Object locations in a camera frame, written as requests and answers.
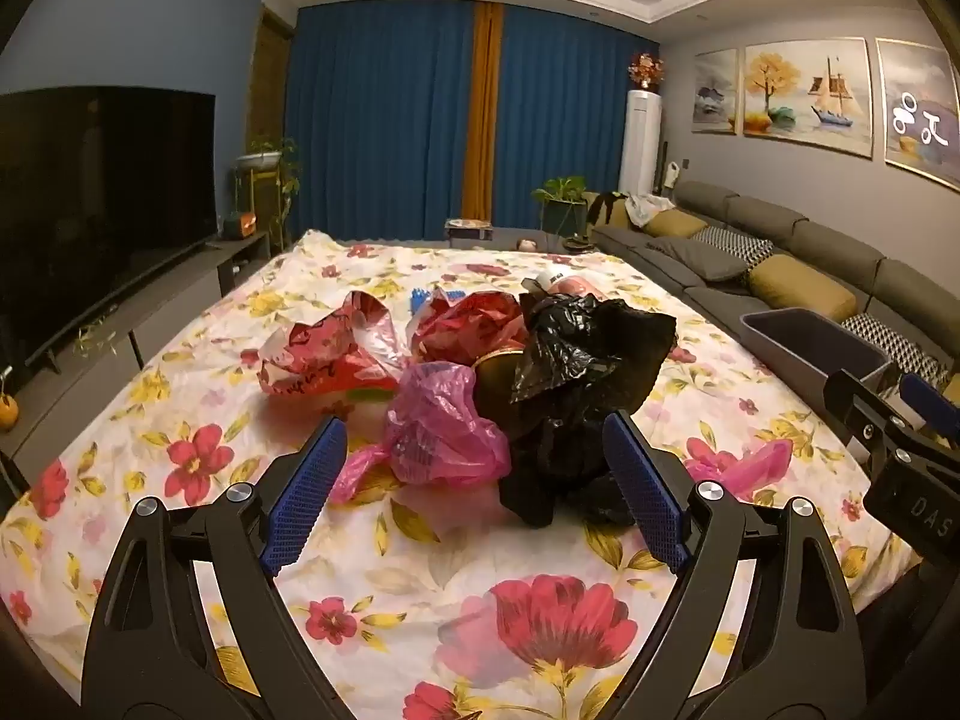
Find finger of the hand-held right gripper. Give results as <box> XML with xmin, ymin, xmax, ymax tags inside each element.
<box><xmin>898</xmin><ymin>373</ymin><xmax>960</xmax><ymax>451</ymax></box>
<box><xmin>823</xmin><ymin>369</ymin><xmax>938</xmax><ymax>466</ymax></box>

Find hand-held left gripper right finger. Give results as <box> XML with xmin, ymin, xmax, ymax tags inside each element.
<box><xmin>602</xmin><ymin>409</ymin><xmax>882</xmax><ymax>720</ymax></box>

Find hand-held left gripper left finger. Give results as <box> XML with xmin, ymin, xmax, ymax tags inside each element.
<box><xmin>81</xmin><ymin>414</ymin><xmax>353</xmax><ymax>720</ymax></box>

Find grey plastic bin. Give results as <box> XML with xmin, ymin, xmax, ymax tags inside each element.
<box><xmin>739</xmin><ymin>307</ymin><xmax>893</xmax><ymax>398</ymax></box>

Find pink plastic bag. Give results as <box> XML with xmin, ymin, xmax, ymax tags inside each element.
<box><xmin>686</xmin><ymin>439</ymin><xmax>794</xmax><ymax>501</ymax></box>
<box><xmin>330</xmin><ymin>361</ymin><xmax>512</xmax><ymax>505</ymax></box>

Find red snack packet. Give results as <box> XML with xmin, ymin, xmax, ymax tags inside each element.
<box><xmin>257</xmin><ymin>311</ymin><xmax>402</xmax><ymax>400</ymax></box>

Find black plastic bag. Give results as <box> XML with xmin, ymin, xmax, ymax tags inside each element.
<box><xmin>472</xmin><ymin>296</ymin><xmax>677</xmax><ymax>527</ymax></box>

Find clear red-edged packet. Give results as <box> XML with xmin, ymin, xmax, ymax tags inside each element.
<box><xmin>341</xmin><ymin>289</ymin><xmax>412</xmax><ymax>383</ymax></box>

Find large red paper cup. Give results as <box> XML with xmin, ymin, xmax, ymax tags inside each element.
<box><xmin>471</xmin><ymin>347</ymin><xmax>535</xmax><ymax>436</ymax></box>

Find white and red paper cup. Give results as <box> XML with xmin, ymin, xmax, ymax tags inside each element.
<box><xmin>521</xmin><ymin>270</ymin><xmax>610</xmax><ymax>302</ymax></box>

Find blue foam net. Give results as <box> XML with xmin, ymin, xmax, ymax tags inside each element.
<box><xmin>409</xmin><ymin>286</ymin><xmax>467</xmax><ymax>317</ymax></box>

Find red plastic bag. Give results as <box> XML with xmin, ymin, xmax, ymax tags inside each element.
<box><xmin>409</xmin><ymin>292</ymin><xmax>531</xmax><ymax>362</ymax></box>

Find black white patterned cushion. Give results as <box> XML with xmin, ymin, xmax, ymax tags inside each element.
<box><xmin>840</xmin><ymin>313</ymin><xmax>950</xmax><ymax>391</ymax></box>
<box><xmin>690</xmin><ymin>226</ymin><xmax>773</xmax><ymax>267</ymax></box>

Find large yellow cushion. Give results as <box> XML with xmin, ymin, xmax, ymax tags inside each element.
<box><xmin>748</xmin><ymin>253</ymin><xmax>857</xmax><ymax>322</ymax></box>

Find floral blanket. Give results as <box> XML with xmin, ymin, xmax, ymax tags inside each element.
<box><xmin>0</xmin><ymin>229</ymin><xmax>920</xmax><ymax>720</ymax></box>

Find grey sofa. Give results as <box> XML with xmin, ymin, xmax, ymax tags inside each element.
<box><xmin>592</xmin><ymin>180</ymin><xmax>960</xmax><ymax>421</ymax></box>

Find grey cushion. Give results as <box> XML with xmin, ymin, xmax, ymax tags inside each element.
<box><xmin>652</xmin><ymin>236</ymin><xmax>751</xmax><ymax>284</ymax></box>

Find grey television cabinet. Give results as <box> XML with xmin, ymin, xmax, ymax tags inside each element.
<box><xmin>0</xmin><ymin>232</ymin><xmax>271</xmax><ymax>466</ymax></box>

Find small yellow cushion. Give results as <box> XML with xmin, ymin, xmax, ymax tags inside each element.
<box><xmin>645</xmin><ymin>210</ymin><xmax>710</xmax><ymax>239</ymax></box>

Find white cloth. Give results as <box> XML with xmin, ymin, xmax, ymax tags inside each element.
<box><xmin>626</xmin><ymin>193</ymin><xmax>676</xmax><ymax>226</ymax></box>

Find purple painting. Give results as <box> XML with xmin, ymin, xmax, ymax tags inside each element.
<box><xmin>875</xmin><ymin>37</ymin><xmax>960</xmax><ymax>191</ymax></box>

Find dark garment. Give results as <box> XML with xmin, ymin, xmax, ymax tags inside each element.
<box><xmin>585</xmin><ymin>191</ymin><xmax>631</xmax><ymax>227</ymax></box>

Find green potted plant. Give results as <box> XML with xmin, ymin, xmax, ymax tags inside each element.
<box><xmin>532</xmin><ymin>177</ymin><xmax>590</xmax><ymax>239</ymax></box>

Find tree and sailboat painting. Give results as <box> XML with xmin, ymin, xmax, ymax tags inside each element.
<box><xmin>742</xmin><ymin>37</ymin><xmax>875</xmax><ymax>160</ymax></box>

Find trailing plant on stand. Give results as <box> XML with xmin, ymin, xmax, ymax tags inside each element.
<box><xmin>232</xmin><ymin>133</ymin><xmax>302</xmax><ymax>245</ymax></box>

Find white standing air conditioner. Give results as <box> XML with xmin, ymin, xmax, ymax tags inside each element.
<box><xmin>619</xmin><ymin>90</ymin><xmax>665</xmax><ymax>196</ymax></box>

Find small grey boat painting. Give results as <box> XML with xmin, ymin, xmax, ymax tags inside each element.
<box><xmin>690</xmin><ymin>49</ymin><xmax>742</xmax><ymax>134</ymax></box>

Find black television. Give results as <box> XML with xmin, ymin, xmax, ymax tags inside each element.
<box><xmin>0</xmin><ymin>86</ymin><xmax>217</xmax><ymax>370</ymax></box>

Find blue curtain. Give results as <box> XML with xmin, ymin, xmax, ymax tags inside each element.
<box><xmin>495</xmin><ymin>4</ymin><xmax>662</xmax><ymax>230</ymax></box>
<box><xmin>285</xmin><ymin>4</ymin><xmax>481</xmax><ymax>241</ymax></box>

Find artificial flower decoration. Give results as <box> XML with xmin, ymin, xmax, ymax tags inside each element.
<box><xmin>628</xmin><ymin>52</ymin><xmax>665</xmax><ymax>93</ymax></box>

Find wooden door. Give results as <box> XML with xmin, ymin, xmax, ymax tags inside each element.
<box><xmin>247</xmin><ymin>6</ymin><xmax>293</xmax><ymax>158</ymax></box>

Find orange curtain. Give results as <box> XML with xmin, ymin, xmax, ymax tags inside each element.
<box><xmin>461</xmin><ymin>1</ymin><xmax>505</xmax><ymax>220</ymax></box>

